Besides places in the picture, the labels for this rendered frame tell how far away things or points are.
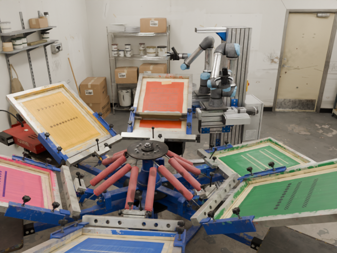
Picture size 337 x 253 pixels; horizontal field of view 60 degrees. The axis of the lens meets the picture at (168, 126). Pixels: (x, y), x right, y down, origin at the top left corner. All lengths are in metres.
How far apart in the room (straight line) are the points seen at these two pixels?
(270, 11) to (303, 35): 0.86
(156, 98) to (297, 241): 1.85
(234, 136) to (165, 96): 1.01
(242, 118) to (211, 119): 0.32
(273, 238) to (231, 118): 1.46
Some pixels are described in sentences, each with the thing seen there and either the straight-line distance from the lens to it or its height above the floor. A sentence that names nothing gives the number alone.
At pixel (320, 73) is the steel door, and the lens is 7.08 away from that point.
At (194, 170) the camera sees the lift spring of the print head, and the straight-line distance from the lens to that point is 2.28.
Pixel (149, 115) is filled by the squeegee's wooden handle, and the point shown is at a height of 1.27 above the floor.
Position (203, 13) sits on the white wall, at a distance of 6.37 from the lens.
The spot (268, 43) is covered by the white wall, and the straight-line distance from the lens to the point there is 6.58.
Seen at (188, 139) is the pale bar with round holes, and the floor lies 1.13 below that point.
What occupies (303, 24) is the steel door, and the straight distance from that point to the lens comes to 6.77.
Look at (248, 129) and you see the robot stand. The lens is 3.50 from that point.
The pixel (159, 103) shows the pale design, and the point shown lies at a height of 1.32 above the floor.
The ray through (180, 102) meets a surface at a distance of 3.00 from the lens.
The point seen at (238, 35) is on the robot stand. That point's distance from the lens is 3.21.
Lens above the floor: 2.28
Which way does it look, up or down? 23 degrees down
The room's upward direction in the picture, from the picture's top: straight up
